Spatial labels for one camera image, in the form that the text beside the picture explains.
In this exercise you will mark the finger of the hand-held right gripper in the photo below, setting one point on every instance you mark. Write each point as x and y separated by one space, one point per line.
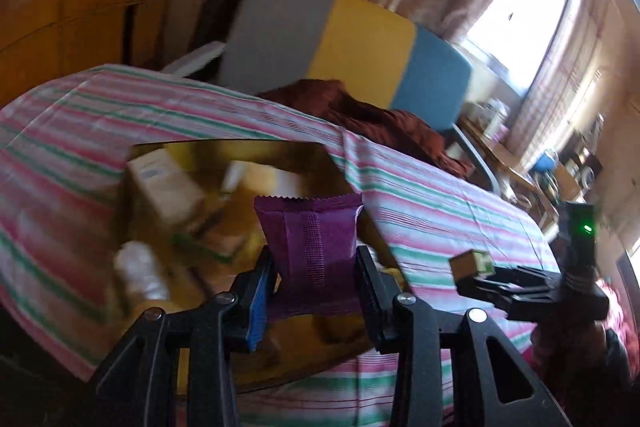
530 276
550 307

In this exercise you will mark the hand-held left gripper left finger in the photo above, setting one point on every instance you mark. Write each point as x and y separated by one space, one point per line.
257 307

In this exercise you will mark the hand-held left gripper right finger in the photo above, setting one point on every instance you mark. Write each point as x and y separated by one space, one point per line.
367 302

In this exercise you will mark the small tan cube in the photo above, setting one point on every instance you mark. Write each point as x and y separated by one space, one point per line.
467 264

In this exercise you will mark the purple packet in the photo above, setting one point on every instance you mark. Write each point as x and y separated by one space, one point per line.
310 247

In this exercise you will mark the white plastic wrap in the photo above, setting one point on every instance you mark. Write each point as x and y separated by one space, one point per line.
137 272

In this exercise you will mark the white foam block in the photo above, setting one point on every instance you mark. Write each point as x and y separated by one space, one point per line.
237 174

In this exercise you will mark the cream box with blue label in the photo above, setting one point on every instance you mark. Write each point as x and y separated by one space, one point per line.
160 187

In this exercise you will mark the gold metal tin tray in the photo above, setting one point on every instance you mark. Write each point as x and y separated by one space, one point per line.
210 154

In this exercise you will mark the person's pink clothing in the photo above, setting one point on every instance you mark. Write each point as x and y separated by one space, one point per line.
617 302

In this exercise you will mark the cardboard box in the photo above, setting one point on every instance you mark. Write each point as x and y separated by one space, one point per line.
567 182

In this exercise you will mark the wooden desk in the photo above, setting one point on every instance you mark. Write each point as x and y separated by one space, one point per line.
500 152

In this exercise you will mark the white box with blue print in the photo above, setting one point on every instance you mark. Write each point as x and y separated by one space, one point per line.
495 114

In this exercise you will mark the dark red cloth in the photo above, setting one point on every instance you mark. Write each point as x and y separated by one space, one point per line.
380 117

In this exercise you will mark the grey yellow blue chair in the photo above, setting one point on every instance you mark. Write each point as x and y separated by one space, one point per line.
360 52

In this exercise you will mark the pink green striped tablecloth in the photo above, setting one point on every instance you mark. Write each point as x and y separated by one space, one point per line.
75 132

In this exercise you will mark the black rolled mat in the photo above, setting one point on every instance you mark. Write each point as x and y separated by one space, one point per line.
225 2

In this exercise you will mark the wooden wardrobe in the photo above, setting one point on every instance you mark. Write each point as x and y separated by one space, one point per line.
75 7

